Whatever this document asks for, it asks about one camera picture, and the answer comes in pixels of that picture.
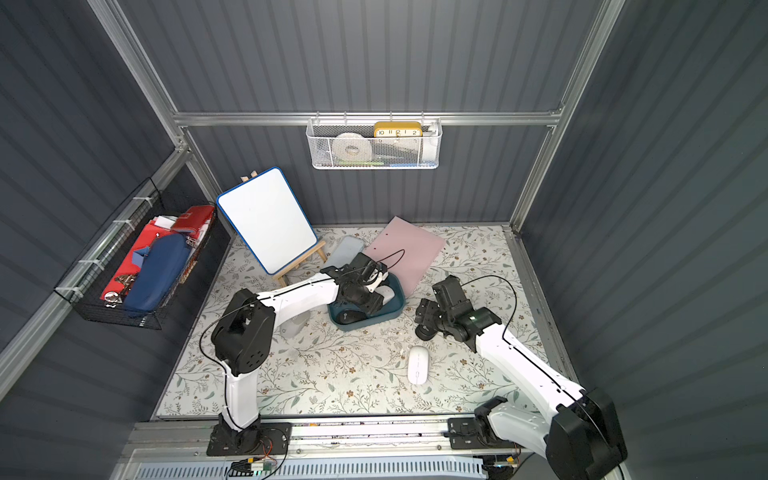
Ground white wire wall basket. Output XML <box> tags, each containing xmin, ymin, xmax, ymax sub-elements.
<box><xmin>306</xmin><ymin>117</ymin><xmax>443</xmax><ymax>170</ymax></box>

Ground red package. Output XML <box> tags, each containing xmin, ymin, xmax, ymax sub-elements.
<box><xmin>100</xmin><ymin>205</ymin><xmax>215</xmax><ymax>315</ymax></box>

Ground white tape roll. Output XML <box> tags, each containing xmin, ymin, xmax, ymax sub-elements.
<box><xmin>331</xmin><ymin>132</ymin><xmax>373</xmax><ymax>163</ymax></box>

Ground teal plastic storage box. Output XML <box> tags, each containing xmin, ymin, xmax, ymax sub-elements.
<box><xmin>327</xmin><ymin>274</ymin><xmax>406</xmax><ymax>332</ymax></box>

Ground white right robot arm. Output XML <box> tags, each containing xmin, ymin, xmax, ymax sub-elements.
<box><xmin>415</xmin><ymin>275</ymin><xmax>628</xmax><ymax>479</ymax></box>

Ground navy blue pouch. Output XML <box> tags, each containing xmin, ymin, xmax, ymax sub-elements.
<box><xmin>123</xmin><ymin>233</ymin><xmax>191</xmax><ymax>318</ymax></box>

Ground pink folder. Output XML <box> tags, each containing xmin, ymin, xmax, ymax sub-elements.
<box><xmin>363</xmin><ymin>217</ymin><xmax>446</xmax><ymax>297</ymax></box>

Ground floral table mat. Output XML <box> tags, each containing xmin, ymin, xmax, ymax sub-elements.
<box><xmin>155</xmin><ymin>225</ymin><xmax>545</xmax><ymax>420</ymax></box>

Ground yellow clock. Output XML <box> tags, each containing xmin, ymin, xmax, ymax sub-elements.
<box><xmin>373</xmin><ymin>120</ymin><xmax>423</xmax><ymax>139</ymax></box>

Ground white slim mouse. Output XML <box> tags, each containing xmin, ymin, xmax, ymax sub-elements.
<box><xmin>407</xmin><ymin>346</ymin><xmax>430</xmax><ymax>385</ymax></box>

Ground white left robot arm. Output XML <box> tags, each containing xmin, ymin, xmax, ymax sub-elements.
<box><xmin>211</xmin><ymin>253</ymin><xmax>389</xmax><ymax>432</ymax></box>

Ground light blue pencil case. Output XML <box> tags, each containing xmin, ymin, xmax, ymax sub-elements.
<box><xmin>323</xmin><ymin>236</ymin><xmax>365</xmax><ymax>268</ymax></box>

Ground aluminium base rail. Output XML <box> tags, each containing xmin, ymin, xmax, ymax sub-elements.
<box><xmin>112</xmin><ymin>410</ymin><xmax>544</xmax><ymax>479</ymax></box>

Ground black wire side basket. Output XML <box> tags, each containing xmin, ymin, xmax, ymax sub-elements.
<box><xmin>54</xmin><ymin>174</ymin><xmax>230</xmax><ymax>330</ymax></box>

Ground blue framed whiteboard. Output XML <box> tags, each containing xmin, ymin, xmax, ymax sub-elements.
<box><xmin>216</xmin><ymin>167</ymin><xmax>318</xmax><ymax>275</ymax></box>

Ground grey beige mouse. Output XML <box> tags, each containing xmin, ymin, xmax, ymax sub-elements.
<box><xmin>279</xmin><ymin>311</ymin><xmax>311</xmax><ymax>339</ymax></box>

